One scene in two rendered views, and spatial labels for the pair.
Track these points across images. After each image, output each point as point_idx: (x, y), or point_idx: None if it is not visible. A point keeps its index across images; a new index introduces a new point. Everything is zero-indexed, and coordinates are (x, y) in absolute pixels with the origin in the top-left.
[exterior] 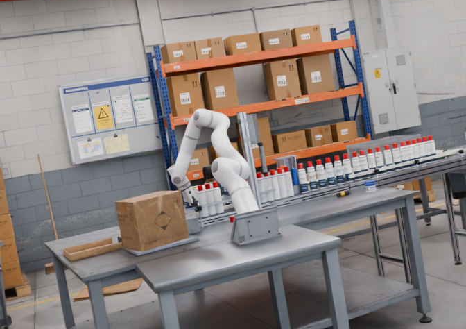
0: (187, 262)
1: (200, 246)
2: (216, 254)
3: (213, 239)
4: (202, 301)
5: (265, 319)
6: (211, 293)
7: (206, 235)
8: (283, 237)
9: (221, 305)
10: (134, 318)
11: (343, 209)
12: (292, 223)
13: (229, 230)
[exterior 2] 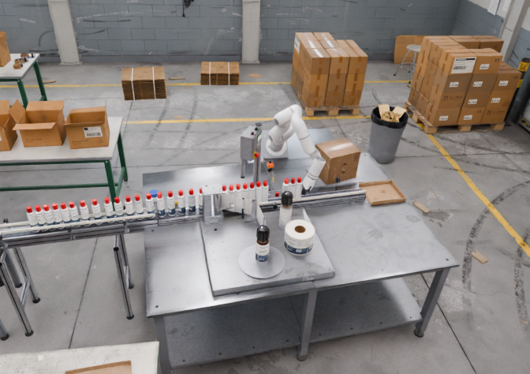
0: (314, 143)
1: (306, 159)
2: (300, 143)
3: (297, 166)
4: (304, 299)
5: None
6: (292, 315)
7: (300, 176)
8: (262, 147)
9: None
10: (363, 298)
11: (207, 168)
12: (247, 163)
13: (284, 177)
